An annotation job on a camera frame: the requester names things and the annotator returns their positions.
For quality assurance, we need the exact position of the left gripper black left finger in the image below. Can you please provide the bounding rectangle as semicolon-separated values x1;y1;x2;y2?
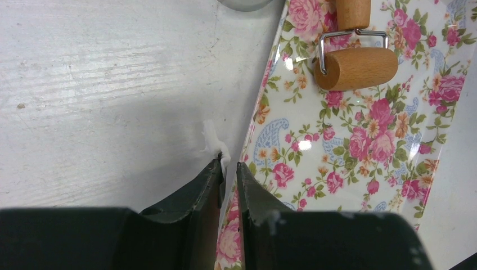
1;159;223;269

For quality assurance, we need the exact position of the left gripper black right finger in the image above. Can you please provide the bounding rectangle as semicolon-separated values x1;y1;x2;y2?
236;163;432;269

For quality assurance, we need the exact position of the floral pattern tray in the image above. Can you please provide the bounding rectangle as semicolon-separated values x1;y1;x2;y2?
214;0;477;270

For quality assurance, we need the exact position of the round metal cutter ring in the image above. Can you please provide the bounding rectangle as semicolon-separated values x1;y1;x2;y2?
218;0;275;12

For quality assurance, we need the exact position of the small white dough bit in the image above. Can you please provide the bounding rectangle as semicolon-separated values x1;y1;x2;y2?
202;119;231;177

